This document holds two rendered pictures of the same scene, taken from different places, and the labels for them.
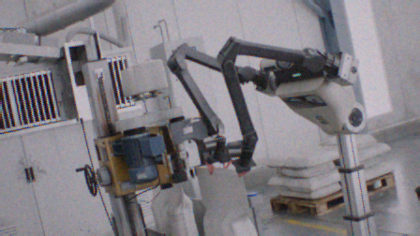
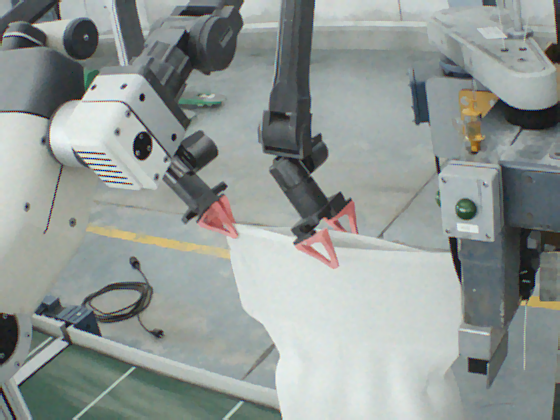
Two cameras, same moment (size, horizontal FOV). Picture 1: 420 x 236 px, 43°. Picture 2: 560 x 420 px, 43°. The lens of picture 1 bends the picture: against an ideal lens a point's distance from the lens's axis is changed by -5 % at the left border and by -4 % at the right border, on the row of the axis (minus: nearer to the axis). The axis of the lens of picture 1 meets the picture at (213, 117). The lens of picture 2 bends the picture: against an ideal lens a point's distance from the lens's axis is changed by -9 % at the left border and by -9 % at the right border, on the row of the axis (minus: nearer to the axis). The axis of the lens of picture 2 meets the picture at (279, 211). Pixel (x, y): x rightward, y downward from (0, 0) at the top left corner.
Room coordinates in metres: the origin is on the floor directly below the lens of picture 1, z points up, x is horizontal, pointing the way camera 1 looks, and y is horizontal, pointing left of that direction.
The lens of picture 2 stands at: (3.84, -0.58, 1.73)
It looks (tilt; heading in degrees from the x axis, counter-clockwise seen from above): 25 degrees down; 154
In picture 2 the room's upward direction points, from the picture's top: 11 degrees counter-clockwise
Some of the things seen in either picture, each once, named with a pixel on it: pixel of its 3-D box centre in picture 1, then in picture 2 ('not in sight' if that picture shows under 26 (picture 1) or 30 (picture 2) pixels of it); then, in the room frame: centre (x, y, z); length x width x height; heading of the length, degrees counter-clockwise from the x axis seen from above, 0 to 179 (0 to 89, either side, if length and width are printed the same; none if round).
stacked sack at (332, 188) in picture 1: (308, 188); not in sight; (5.87, -0.86, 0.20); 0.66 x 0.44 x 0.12; 27
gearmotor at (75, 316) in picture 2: not in sight; (59, 321); (1.35, -0.34, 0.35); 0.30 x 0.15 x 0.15; 27
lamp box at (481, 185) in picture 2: not in sight; (472, 200); (3.17, 0.02, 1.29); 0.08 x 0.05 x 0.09; 27
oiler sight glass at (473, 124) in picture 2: not in sight; (473, 124); (3.13, 0.07, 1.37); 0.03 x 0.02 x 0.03; 27
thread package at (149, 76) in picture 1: (149, 76); not in sight; (2.87, 0.28, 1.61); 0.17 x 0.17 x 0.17
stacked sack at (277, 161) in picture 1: (294, 156); not in sight; (6.08, -0.80, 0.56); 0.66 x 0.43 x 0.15; 114
